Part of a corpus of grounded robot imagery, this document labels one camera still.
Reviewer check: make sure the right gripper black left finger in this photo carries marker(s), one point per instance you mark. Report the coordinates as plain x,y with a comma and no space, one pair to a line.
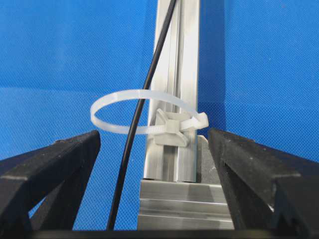
43,189

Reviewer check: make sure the aluminium extrusion frame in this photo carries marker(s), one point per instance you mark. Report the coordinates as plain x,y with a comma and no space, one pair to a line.
180,189

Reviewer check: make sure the white zip tie mount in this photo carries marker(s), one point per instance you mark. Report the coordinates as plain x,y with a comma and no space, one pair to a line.
172,135

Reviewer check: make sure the white zip tie loop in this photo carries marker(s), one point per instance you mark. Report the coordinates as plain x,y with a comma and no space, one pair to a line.
197,120

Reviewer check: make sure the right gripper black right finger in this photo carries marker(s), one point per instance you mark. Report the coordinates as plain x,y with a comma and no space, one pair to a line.
265,188

